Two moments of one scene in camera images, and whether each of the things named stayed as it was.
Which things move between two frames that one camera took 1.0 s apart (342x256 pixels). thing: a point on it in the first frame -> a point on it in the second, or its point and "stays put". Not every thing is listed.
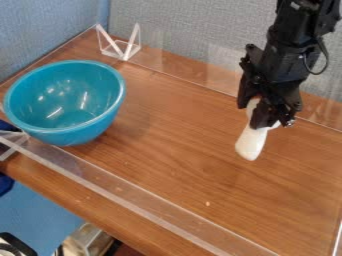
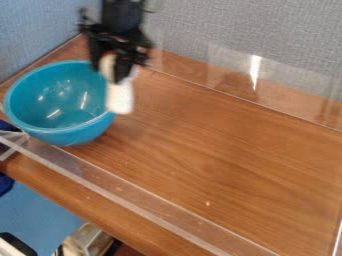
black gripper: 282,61 -> 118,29
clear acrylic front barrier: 134,195 stays put
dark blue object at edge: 7,182 stays put
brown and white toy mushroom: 251,142 -> 119,92
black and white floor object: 13,247 stays put
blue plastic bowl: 63,101 stays put
